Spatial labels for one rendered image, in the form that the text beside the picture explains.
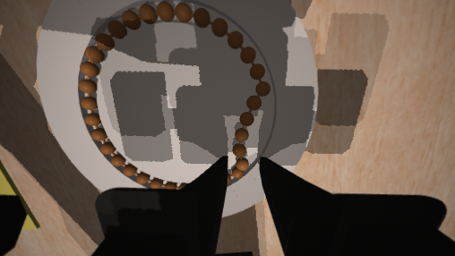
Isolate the yellow flat bar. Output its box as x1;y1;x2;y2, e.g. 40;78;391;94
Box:
0;161;41;230

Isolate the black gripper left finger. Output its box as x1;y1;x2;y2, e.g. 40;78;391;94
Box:
95;156;228;256

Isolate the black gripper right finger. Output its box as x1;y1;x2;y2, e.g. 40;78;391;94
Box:
259;157;447;256

